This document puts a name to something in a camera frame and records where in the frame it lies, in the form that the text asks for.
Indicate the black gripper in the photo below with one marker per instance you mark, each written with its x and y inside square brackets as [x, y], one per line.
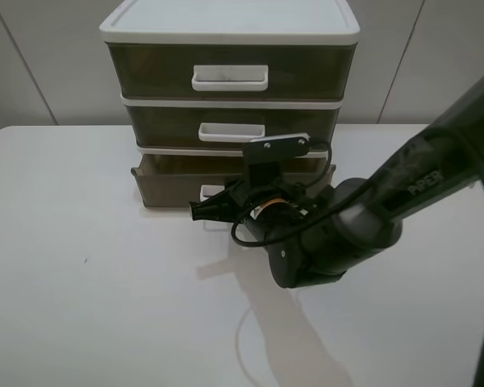
[230, 204]

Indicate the smoky drawer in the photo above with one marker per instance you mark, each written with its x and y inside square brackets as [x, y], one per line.
[241, 72]
[217, 128]
[173, 181]

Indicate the white plastic drawer cabinet frame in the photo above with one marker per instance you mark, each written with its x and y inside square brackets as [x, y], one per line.
[282, 23]

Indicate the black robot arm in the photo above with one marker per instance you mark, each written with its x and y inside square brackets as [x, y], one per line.
[315, 241]

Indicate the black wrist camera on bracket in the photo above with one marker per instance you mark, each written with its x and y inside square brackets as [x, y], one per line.
[272, 151]

